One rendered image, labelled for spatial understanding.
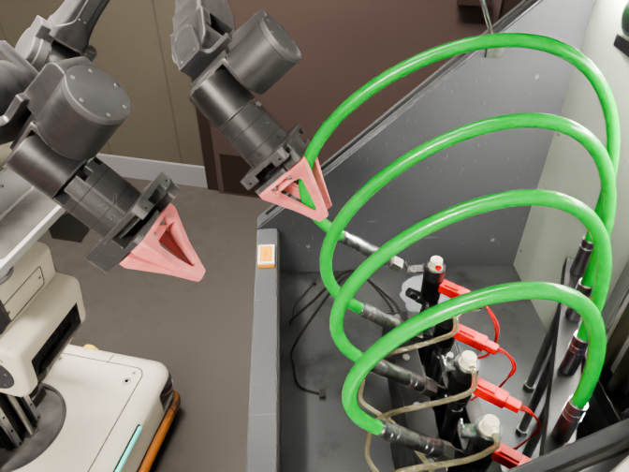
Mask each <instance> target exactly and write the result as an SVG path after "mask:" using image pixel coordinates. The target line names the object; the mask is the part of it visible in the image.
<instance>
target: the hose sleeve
mask: <svg viewBox="0 0 629 472"><path fill-rule="evenodd" d="M344 231H345V235H344V237H343V239H342V240H340V241H339V243H342V244H344V245H345V246H346V247H349V248H350V249H353V250H355V251H357V252H359V253H360V254H362V255H364V256H366V257H369V256H370V255H371V254H373V253H374V252H375V251H376V250H377V249H378V248H380V247H377V246H375V245H374V244H372V243H369V242H367V241H365V240H363V239H361V238H360V237H359V236H358V235H355V234H354V233H351V232H349V231H347V230H344ZM392 262H393V258H391V259H389V260H388V261H387V262H386V263H385V264H383V265H384V266H386V267H388V266H389V265H391V263H392Z"/></svg>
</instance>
